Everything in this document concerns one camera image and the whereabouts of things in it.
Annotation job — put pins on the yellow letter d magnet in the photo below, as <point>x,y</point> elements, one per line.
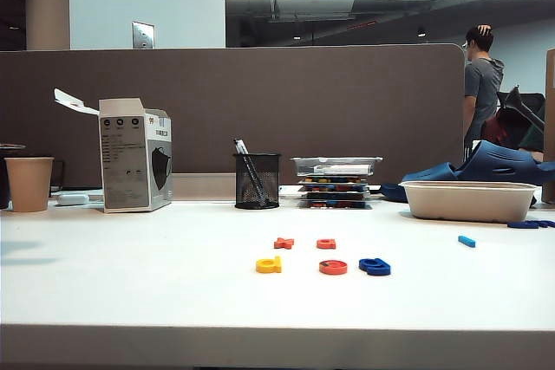
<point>269,266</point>

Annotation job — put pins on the red letter o magnet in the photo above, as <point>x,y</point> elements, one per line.
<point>334,268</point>

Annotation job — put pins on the blue letter g magnet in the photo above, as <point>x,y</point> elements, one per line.
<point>377,268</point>

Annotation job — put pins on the letter puzzle board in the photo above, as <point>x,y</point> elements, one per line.
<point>334,179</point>
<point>334,187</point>
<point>336,204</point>
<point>336,196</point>

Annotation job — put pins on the red letter x magnet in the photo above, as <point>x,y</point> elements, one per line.
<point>284,242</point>

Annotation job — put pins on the red letter a magnet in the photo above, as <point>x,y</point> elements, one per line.
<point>327,243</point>

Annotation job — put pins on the light blue letter l magnet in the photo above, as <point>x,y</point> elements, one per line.
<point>466,240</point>

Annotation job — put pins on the dark blue letter magnet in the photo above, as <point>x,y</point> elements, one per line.
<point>522,224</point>
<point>547,223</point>

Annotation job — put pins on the clear metal-look tray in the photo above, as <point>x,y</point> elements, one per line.
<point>303,166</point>

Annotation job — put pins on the black mesh pen holder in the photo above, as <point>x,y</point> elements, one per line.
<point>256,188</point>

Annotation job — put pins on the black and white pen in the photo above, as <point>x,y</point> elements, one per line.
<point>240,147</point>

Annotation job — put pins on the white flat packet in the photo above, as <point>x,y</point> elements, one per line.
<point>342,169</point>

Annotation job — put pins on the brown desk partition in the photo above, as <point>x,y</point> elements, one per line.
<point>260,97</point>

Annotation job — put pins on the grey face mask box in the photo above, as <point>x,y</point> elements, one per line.
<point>126,162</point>

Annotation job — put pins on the beige oval container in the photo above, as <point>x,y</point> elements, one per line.
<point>468,205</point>

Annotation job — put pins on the white earbuds case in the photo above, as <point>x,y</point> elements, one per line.
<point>73,199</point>

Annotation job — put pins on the person in grey shirt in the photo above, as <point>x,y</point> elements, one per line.
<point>481,84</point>

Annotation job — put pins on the red garment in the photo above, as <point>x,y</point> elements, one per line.
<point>503,127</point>

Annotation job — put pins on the grey funnel-shaped stand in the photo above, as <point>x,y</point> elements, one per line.
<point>518,99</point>

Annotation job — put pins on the brown paper cup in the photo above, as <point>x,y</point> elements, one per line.
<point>28,188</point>

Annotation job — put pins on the dark green garment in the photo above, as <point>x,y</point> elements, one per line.
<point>533,136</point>

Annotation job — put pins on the brown cardboard box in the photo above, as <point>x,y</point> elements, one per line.
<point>550,127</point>

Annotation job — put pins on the metal wall plate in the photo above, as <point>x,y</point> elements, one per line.
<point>142,35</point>

